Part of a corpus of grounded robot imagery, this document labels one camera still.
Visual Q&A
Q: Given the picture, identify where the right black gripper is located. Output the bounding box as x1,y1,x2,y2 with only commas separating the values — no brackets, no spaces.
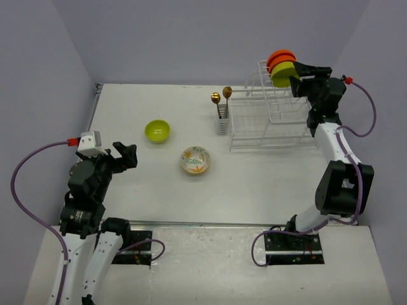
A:
289,63,333,111

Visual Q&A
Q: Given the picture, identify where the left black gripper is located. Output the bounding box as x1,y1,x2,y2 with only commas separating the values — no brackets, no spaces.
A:
77,141,137,201

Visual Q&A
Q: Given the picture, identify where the green bowl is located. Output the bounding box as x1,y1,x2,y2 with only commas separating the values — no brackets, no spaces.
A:
271,61,297,78
144,119,170,144
271,72,300,88

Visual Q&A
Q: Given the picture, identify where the orange bowl front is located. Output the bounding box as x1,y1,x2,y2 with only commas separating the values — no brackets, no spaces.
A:
267,57,295,70

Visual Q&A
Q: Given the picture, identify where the orange bowl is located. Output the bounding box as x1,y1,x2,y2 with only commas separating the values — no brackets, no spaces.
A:
267,57,295,70
268,49,296,62

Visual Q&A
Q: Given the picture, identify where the green bowl front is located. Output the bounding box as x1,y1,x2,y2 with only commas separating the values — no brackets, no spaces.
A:
144,119,170,144

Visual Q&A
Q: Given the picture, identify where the floral white bowl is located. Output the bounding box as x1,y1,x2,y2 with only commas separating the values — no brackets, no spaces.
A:
180,146,211,172

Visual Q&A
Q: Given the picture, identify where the blue yellow patterned bowl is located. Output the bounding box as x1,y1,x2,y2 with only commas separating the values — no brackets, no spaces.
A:
182,168,208,176

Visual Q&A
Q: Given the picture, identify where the green bowl back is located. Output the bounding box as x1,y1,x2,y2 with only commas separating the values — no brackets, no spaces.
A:
271,61,297,78

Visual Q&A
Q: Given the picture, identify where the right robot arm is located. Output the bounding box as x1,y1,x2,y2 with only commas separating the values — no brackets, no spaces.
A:
284,62,374,250

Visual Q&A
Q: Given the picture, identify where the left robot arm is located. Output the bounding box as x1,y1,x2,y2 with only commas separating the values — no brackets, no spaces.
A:
48,142,137,304

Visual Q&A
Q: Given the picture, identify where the orange bowl back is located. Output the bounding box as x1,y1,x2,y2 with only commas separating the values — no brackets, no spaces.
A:
268,49,296,62

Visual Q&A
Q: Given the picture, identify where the gold spoon right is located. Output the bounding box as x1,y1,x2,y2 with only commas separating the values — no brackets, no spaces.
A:
223,86,233,118

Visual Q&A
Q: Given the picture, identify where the gold spoon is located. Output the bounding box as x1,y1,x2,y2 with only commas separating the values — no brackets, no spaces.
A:
223,86,233,118
210,92,222,119

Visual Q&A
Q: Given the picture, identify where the gold spoon left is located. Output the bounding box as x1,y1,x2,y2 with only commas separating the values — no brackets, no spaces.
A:
210,92,222,119

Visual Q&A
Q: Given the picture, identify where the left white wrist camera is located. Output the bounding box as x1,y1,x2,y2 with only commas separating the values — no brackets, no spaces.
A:
77,131,107,157

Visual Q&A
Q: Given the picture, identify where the white wire dish rack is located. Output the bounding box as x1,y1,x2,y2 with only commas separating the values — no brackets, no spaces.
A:
228,60,315,150

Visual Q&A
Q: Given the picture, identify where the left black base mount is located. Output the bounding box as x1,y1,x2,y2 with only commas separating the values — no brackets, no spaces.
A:
112,230,153,266

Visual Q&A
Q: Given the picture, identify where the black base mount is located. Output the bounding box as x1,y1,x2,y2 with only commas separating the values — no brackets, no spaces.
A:
112,230,153,266
264,233,325,266

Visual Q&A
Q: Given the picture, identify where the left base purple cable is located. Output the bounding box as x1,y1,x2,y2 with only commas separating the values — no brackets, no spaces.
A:
116,238,166,263

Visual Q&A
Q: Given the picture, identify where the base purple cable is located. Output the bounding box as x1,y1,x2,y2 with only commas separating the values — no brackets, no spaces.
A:
116,238,166,263
251,231,319,269

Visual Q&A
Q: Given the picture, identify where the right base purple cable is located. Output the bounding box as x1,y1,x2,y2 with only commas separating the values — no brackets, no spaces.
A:
251,231,319,269

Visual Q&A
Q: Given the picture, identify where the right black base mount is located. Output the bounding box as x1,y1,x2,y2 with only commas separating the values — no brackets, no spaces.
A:
264,233,325,266

